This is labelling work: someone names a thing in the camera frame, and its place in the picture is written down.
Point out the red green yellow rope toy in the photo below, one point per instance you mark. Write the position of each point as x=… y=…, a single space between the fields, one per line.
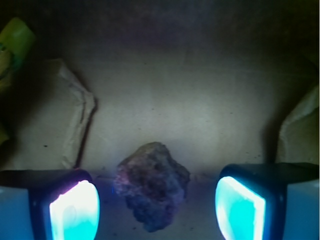
x=16 y=41

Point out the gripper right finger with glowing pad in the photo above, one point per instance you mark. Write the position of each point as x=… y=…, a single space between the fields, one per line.
x=268 y=201

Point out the dark brown rock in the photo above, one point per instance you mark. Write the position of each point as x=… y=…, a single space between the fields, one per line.
x=153 y=185

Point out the brown paper bag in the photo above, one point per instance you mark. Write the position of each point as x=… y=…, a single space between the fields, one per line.
x=213 y=80

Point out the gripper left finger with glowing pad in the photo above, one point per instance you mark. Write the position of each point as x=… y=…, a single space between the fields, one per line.
x=48 y=205

